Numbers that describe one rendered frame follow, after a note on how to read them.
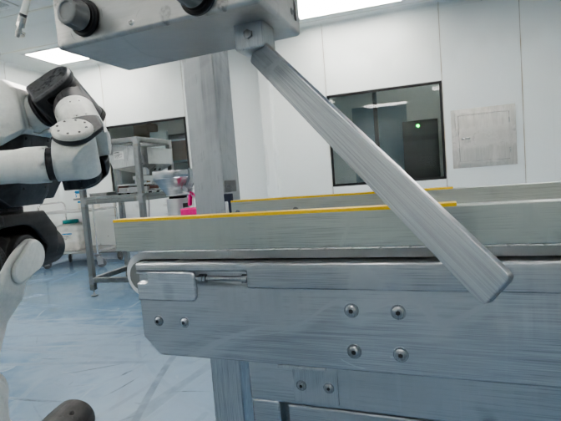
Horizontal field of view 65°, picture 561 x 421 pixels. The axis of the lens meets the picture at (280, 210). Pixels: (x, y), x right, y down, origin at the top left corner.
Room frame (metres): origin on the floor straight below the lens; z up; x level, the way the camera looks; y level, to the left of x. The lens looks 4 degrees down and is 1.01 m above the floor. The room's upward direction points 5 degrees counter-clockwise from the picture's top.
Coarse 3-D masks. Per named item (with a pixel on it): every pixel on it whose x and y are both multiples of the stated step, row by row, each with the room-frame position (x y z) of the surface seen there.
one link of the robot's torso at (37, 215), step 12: (0, 216) 1.05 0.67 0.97; (12, 216) 1.08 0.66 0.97; (24, 216) 1.13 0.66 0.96; (36, 216) 1.18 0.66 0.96; (0, 228) 1.05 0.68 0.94; (12, 228) 1.26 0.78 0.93; (24, 228) 1.26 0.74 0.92; (36, 228) 1.18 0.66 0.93; (48, 228) 1.23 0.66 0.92; (48, 240) 1.23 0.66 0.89; (60, 240) 1.30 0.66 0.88; (0, 252) 1.05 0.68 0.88; (48, 252) 1.23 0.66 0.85; (60, 252) 1.30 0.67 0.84; (0, 264) 1.05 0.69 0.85
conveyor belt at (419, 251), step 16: (144, 256) 0.47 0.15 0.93; (160, 256) 0.46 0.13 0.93; (176, 256) 0.46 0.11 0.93; (192, 256) 0.45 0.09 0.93; (208, 256) 0.44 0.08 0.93; (224, 256) 0.44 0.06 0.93; (240, 256) 0.43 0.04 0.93; (256, 256) 0.42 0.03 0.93; (272, 256) 0.42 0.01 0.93; (288, 256) 0.41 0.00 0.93; (304, 256) 0.41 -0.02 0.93; (320, 256) 0.40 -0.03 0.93; (336, 256) 0.39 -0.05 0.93; (352, 256) 0.39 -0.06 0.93; (368, 256) 0.38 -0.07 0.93; (384, 256) 0.38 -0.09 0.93; (400, 256) 0.37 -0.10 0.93; (416, 256) 0.37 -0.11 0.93; (128, 272) 0.48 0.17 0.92
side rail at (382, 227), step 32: (128, 224) 0.46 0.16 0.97; (160, 224) 0.44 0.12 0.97; (192, 224) 0.43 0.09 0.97; (224, 224) 0.42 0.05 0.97; (256, 224) 0.40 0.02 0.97; (288, 224) 0.39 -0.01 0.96; (320, 224) 0.38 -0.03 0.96; (352, 224) 0.37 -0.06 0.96; (384, 224) 0.36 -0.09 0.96; (480, 224) 0.33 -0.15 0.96; (512, 224) 0.33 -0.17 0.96; (544, 224) 0.32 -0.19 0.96
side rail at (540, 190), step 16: (432, 192) 0.60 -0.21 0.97; (448, 192) 0.60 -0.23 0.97; (464, 192) 0.59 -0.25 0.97; (480, 192) 0.58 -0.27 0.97; (496, 192) 0.57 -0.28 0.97; (512, 192) 0.57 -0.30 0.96; (528, 192) 0.56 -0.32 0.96; (544, 192) 0.55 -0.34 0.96; (560, 192) 0.55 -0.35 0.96; (240, 208) 0.71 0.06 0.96; (256, 208) 0.70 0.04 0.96; (272, 208) 0.69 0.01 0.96; (288, 208) 0.68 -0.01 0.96; (304, 208) 0.67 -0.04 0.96
